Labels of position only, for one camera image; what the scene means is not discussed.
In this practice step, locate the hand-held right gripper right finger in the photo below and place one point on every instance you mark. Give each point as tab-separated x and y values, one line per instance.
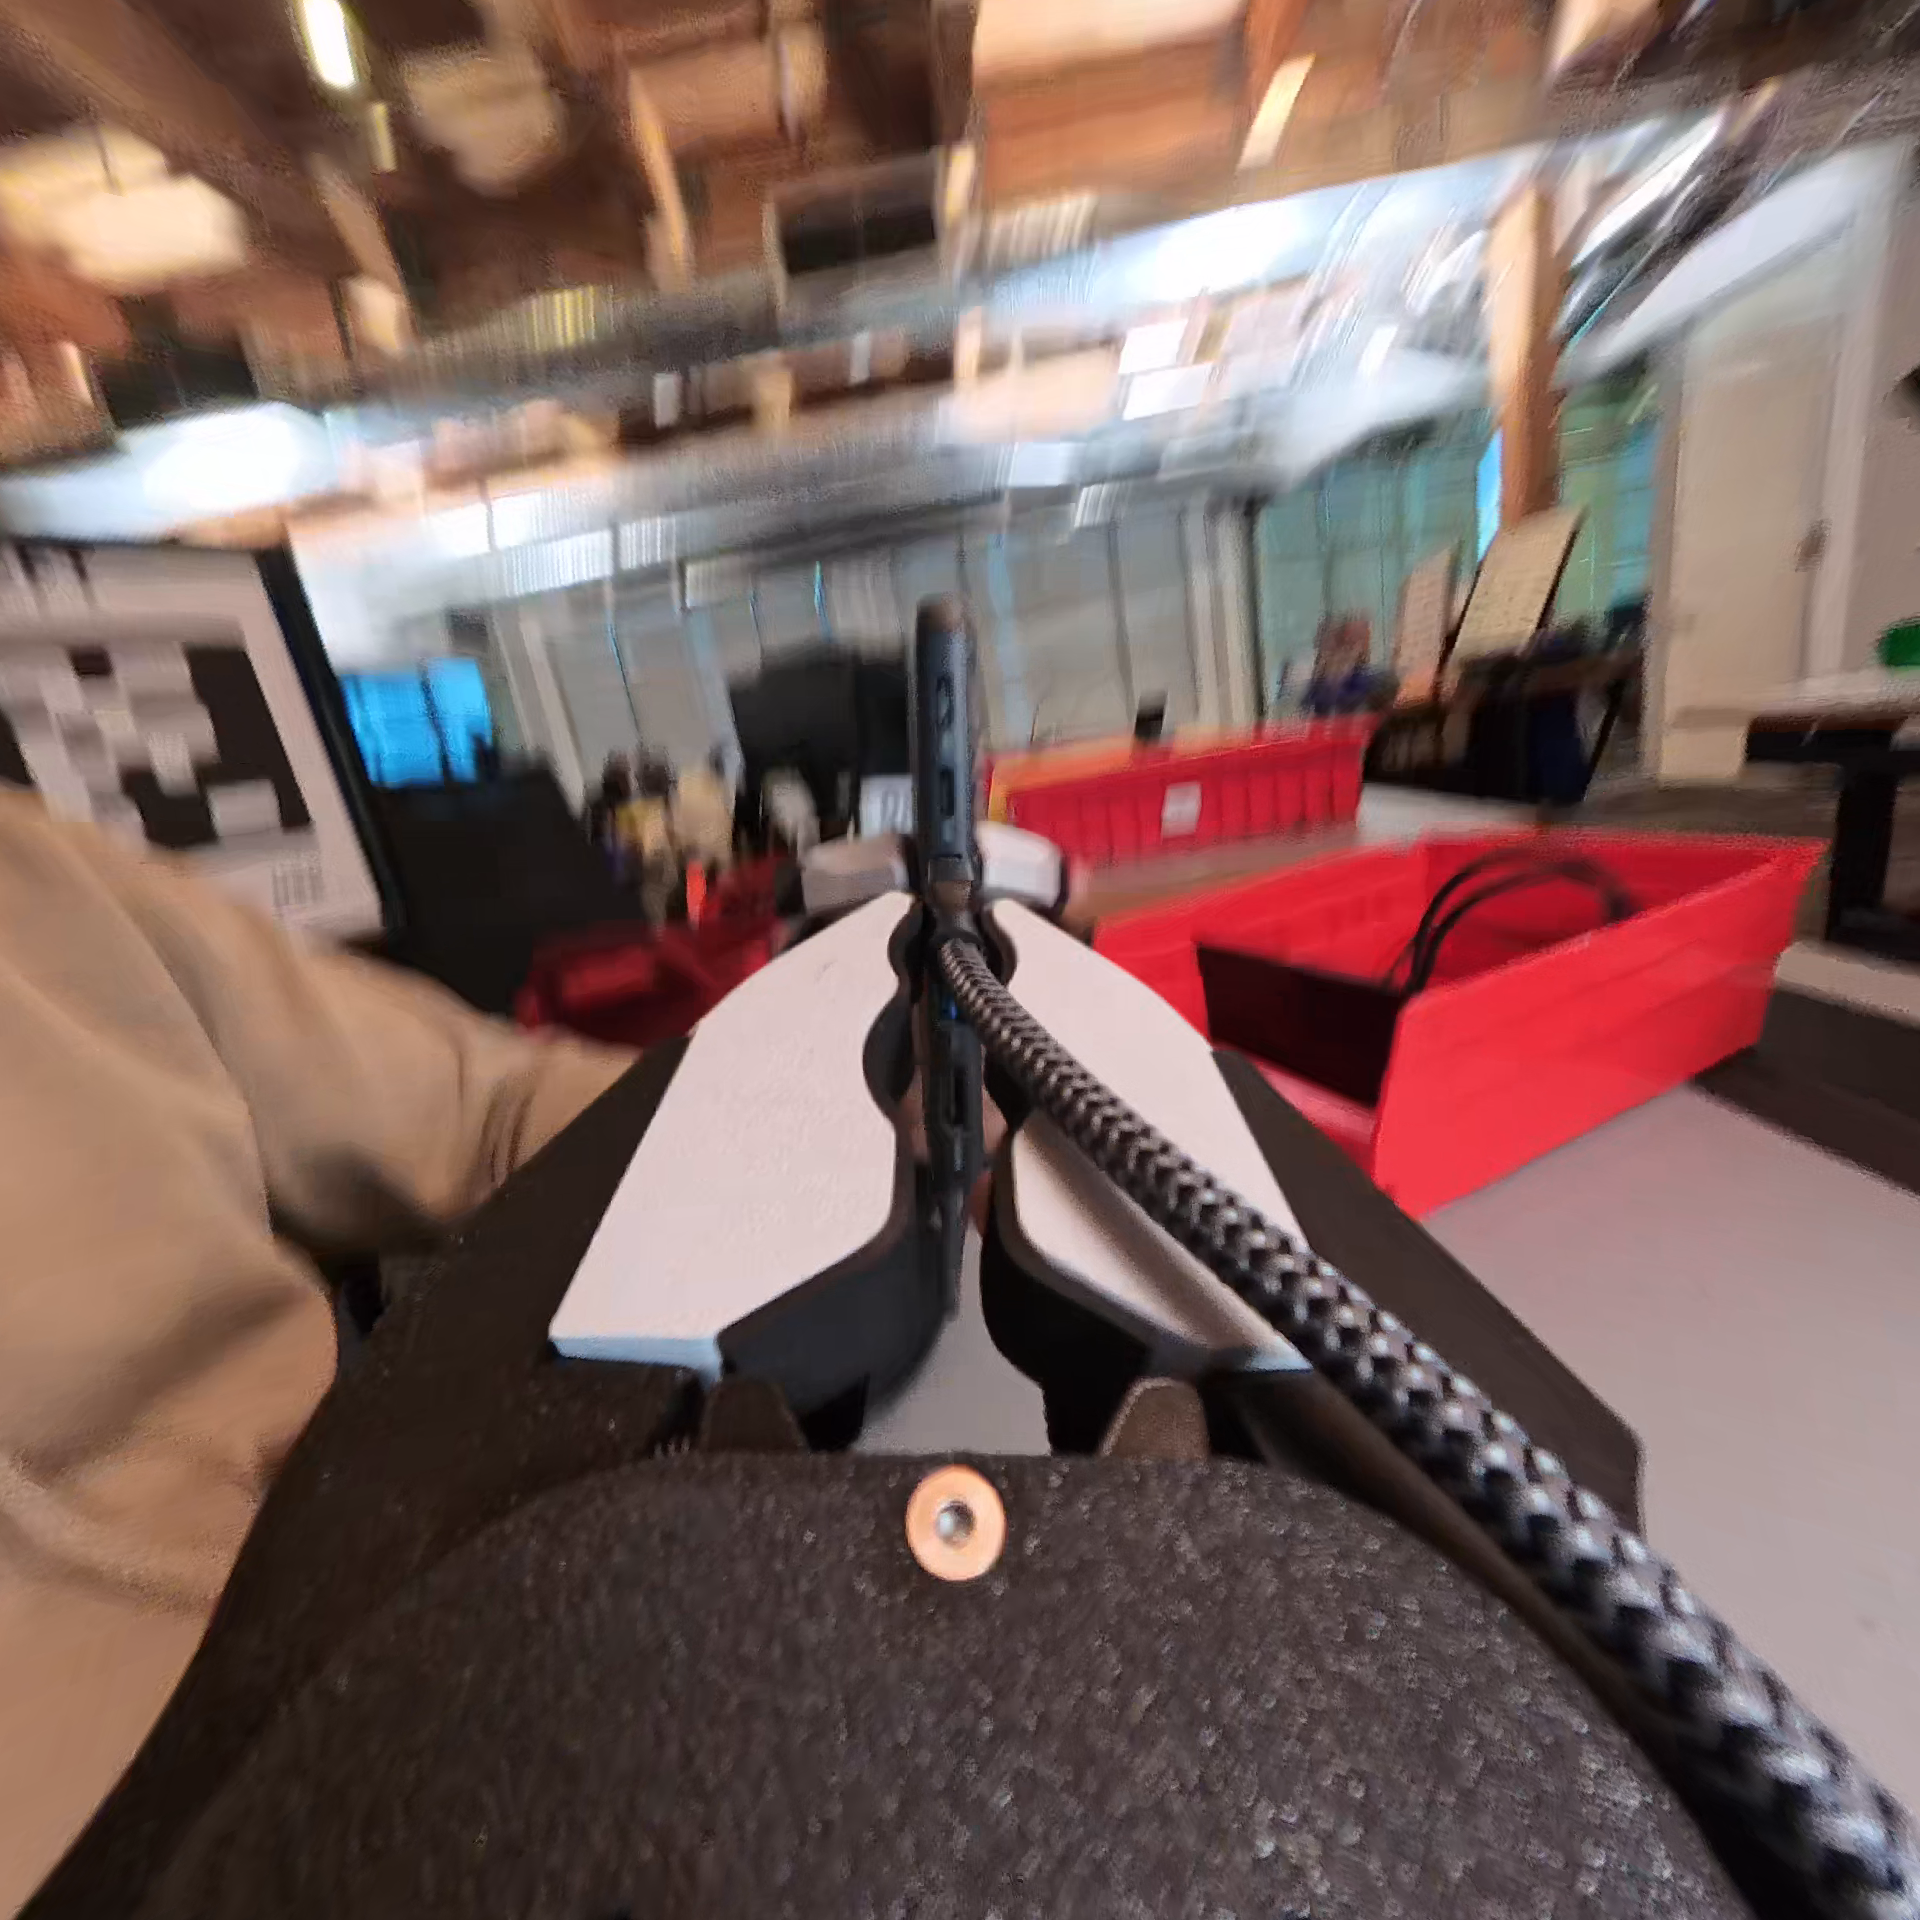
1095	1215

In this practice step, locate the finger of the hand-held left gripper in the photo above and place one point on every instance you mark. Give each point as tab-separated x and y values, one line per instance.
1028	862
855	873

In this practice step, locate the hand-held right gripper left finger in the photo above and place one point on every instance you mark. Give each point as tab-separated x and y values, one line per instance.
734	1185

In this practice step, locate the black rounded USB hub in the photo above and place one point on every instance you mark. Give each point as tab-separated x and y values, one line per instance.
944	721

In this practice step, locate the red plastic bin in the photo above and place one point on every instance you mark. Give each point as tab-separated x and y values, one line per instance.
1576	1051

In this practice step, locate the person's left forearm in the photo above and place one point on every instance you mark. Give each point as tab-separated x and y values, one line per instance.
300	1080

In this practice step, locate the black monitor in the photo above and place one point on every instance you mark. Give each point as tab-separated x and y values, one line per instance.
820	735

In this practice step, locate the red crate on far table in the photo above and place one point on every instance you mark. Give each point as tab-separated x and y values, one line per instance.
1200	796

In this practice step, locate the red tote bag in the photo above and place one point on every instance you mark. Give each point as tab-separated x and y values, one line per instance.
646	960

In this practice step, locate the black bin divider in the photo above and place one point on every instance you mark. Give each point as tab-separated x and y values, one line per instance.
1306	1021

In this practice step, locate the black office chair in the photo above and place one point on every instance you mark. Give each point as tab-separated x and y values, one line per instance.
480	885

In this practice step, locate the paper sheet board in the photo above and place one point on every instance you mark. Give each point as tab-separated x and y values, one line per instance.
1423	609
1524	579

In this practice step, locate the framed marker sign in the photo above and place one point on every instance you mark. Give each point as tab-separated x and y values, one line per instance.
166	721

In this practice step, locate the small green basket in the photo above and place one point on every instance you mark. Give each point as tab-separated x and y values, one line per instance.
1903	646

